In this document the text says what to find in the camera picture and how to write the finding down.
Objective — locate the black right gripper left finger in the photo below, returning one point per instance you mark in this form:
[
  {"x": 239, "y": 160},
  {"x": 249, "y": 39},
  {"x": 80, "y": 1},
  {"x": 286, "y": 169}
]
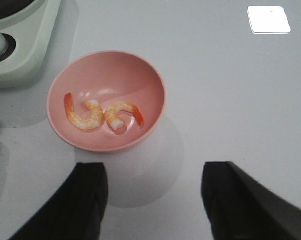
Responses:
[{"x": 75, "y": 211}]

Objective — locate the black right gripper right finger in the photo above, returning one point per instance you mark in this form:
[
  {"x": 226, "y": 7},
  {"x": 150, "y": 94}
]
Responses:
[{"x": 240, "y": 208}]

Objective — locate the pink plastic bowl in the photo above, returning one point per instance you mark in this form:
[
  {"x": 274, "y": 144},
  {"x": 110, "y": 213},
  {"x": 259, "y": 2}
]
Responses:
[{"x": 108, "y": 77}]

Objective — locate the mint green breakfast maker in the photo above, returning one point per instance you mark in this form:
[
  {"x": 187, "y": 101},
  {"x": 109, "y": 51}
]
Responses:
[{"x": 28, "y": 34}]

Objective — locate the black round frying pan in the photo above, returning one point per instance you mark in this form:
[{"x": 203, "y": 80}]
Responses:
[{"x": 11, "y": 7}]

